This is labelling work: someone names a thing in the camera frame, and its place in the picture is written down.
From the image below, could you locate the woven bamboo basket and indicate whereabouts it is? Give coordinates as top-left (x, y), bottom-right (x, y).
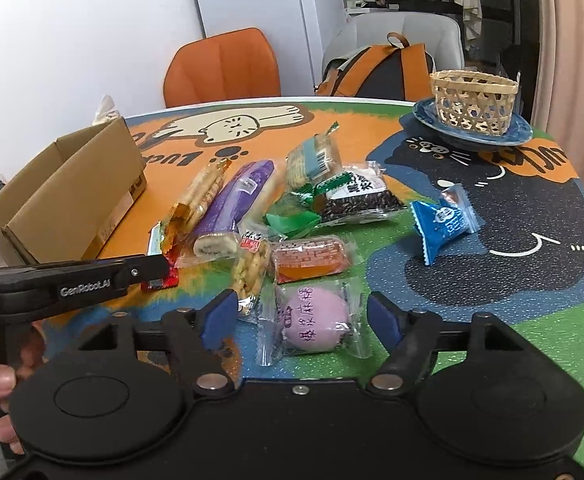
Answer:
top-left (430, 70), bottom-right (520, 137)

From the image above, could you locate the purple mochi packet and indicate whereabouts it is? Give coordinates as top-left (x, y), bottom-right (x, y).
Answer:
top-left (256, 280), bottom-right (373, 367)

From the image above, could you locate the orange chair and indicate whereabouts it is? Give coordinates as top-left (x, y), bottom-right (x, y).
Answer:
top-left (164, 27), bottom-right (283, 109)

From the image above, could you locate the small twisted snack packet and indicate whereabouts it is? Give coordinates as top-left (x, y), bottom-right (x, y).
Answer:
top-left (232, 230), bottom-right (270, 317)

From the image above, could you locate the printed cat table mat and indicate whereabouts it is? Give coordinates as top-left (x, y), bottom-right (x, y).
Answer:
top-left (37, 97), bottom-right (584, 461)

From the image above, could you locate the light grey chair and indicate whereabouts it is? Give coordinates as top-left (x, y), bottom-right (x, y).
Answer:
top-left (321, 12), bottom-right (465, 101)

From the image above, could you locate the patterned tissue pack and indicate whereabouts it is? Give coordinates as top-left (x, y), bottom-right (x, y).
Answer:
top-left (91, 94), bottom-right (123, 127)

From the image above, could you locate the black rice snack packet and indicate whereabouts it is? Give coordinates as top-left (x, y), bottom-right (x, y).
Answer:
top-left (314, 161), bottom-right (405, 225)

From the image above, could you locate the orange cracker packet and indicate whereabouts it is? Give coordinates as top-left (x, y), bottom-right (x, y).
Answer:
top-left (142, 157), bottom-right (235, 291)

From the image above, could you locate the straw-coloured cake packet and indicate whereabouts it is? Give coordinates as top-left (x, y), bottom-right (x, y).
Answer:
top-left (284, 121), bottom-right (343, 196)

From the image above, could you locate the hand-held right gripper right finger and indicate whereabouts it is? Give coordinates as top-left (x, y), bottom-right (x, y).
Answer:
top-left (366, 291), bottom-right (520, 396)

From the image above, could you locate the blue plate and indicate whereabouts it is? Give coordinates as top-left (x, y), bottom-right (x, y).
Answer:
top-left (412, 97), bottom-right (533, 152)

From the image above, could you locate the red-brown jelly packet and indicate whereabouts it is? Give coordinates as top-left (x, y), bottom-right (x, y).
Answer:
top-left (270, 234), bottom-right (353, 286)

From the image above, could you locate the green snack packet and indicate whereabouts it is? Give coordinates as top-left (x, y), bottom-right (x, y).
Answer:
top-left (263, 185), bottom-right (323, 238)

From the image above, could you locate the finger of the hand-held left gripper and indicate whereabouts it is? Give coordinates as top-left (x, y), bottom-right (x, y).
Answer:
top-left (32, 254), bottom-right (171, 287)

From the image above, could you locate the orange and black backpack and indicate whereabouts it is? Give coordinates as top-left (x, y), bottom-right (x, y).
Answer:
top-left (314, 32), bottom-right (440, 102)

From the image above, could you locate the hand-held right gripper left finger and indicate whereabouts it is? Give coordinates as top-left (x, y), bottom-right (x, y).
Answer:
top-left (74, 289), bottom-right (240, 397)

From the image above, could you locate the pink curtain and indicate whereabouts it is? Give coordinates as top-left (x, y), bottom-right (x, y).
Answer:
top-left (530, 0), bottom-right (584, 196)

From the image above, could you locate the blue candy packet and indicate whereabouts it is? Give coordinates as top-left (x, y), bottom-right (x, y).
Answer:
top-left (410, 184), bottom-right (480, 267)

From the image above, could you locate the brown cardboard box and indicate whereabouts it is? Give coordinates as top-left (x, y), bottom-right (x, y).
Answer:
top-left (0, 116), bottom-right (147, 267)

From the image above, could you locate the purple bread packet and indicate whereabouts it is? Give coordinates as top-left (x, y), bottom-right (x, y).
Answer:
top-left (179, 159), bottom-right (277, 261)

